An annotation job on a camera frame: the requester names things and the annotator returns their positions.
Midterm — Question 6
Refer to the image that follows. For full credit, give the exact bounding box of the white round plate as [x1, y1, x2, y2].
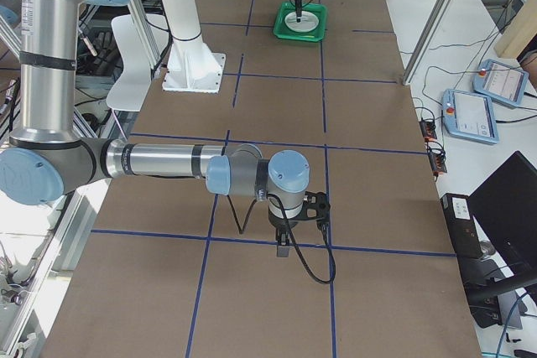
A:
[284, 11, 319, 34]

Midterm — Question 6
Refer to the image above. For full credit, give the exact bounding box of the green plastic tray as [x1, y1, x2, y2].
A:
[273, 2, 327, 43]

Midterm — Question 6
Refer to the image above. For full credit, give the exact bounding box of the near orange circuit board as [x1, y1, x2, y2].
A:
[428, 148, 447, 176]

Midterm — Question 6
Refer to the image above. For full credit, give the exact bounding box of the orange circuit board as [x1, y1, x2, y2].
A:
[419, 119, 437, 142]
[428, 148, 447, 176]

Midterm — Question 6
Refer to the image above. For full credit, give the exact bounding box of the far orange circuit board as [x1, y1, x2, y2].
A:
[419, 119, 437, 142]

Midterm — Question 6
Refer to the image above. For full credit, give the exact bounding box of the black box device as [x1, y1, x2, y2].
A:
[441, 193, 483, 259]

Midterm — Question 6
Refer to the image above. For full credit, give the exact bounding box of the white chair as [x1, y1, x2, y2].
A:
[107, 14, 153, 112]

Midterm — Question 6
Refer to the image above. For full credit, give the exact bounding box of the near blue teach pendant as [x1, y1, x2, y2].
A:
[442, 89, 499, 144]

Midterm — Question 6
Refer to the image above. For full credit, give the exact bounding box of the blue teach pendant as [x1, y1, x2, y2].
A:
[442, 89, 499, 144]
[472, 59, 529, 108]

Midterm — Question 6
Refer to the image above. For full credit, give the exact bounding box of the far blue teach pendant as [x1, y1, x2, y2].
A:
[472, 59, 529, 108]

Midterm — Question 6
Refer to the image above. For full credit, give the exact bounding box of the wooden board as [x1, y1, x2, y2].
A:
[494, 0, 536, 59]

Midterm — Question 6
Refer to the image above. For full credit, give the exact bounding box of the black laptop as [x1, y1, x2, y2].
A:
[469, 151, 536, 273]

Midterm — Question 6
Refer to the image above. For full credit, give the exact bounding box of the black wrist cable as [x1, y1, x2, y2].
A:
[227, 192, 337, 285]

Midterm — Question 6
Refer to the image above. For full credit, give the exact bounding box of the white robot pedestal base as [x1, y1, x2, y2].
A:
[162, 0, 226, 94]

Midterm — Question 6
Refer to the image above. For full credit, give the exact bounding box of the aluminium frame post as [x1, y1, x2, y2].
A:
[402, 0, 453, 86]

